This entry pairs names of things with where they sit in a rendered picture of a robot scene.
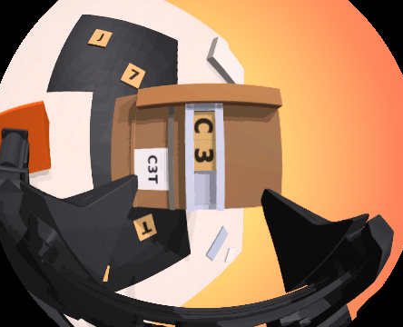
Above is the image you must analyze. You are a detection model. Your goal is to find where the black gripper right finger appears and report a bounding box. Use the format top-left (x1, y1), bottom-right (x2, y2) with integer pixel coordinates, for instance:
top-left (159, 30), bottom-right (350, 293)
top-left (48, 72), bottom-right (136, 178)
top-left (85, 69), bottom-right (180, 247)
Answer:
top-left (260, 188), bottom-right (369, 293)

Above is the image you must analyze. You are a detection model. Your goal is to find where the grey rectangular tile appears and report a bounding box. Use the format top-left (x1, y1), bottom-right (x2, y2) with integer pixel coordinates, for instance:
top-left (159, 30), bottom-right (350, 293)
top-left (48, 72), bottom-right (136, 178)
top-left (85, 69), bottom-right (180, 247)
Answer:
top-left (205, 226), bottom-right (228, 261)

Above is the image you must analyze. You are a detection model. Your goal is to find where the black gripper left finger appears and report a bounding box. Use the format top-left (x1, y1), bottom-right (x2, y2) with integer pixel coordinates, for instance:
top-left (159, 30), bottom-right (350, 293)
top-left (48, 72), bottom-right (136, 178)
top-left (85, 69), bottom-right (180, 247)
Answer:
top-left (20, 173), bottom-right (139, 286)

